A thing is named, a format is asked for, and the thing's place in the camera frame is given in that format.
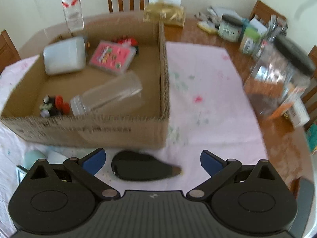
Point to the black-lid glass jar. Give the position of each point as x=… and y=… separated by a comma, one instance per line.
x=230, y=28

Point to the wooden chair far left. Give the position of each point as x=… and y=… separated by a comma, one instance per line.
x=8, y=52

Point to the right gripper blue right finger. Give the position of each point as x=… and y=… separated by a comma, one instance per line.
x=211, y=163

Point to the pink bear card pack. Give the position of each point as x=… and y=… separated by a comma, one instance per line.
x=112, y=57

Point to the black digital timer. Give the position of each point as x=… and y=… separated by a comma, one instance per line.
x=20, y=173

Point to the clear plastic jar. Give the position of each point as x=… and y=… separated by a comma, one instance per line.
x=119, y=96

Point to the pink floral tablecloth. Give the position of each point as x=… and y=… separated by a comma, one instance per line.
x=208, y=111

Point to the red wooden toy train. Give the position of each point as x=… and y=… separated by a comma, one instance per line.
x=127, y=41

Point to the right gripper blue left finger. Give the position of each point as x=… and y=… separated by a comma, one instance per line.
x=94, y=161

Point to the green label white container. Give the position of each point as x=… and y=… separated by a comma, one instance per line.
x=249, y=40

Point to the clear pen holder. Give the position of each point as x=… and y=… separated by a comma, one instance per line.
x=276, y=26

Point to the light blue round case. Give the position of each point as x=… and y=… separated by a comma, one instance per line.
x=31, y=157

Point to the wooden chair far right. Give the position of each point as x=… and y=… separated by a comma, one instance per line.
x=263, y=13

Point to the black teardrop-shaped object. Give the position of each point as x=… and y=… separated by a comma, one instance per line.
x=136, y=167

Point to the large clear snack jar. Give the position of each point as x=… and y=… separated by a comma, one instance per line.
x=279, y=77

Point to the gold tissue pack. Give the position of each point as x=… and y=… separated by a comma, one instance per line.
x=169, y=12

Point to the clear water bottle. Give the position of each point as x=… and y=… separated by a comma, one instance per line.
x=73, y=14

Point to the open cardboard box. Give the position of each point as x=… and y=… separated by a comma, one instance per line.
x=144, y=128

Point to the white medical wipes container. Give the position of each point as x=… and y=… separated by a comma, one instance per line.
x=65, y=56

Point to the black wooden toy train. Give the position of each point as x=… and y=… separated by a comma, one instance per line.
x=53, y=106

